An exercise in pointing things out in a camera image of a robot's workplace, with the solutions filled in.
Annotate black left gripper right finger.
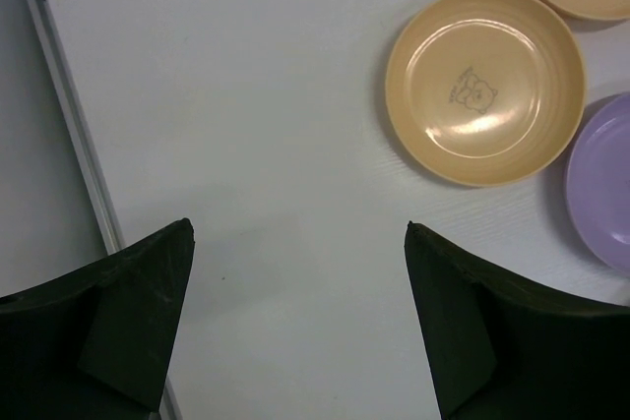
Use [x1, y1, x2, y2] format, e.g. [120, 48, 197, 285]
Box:
[405, 223, 629, 419]

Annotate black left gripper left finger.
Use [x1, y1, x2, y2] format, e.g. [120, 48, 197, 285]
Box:
[1, 218, 195, 419]

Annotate purple plate centre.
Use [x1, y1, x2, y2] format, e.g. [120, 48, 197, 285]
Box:
[565, 92, 629, 273]

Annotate yellow plate left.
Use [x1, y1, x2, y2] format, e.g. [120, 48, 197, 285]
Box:
[384, 0, 587, 187]

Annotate aluminium frame rail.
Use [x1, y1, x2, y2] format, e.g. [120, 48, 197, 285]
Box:
[14, 0, 183, 420]

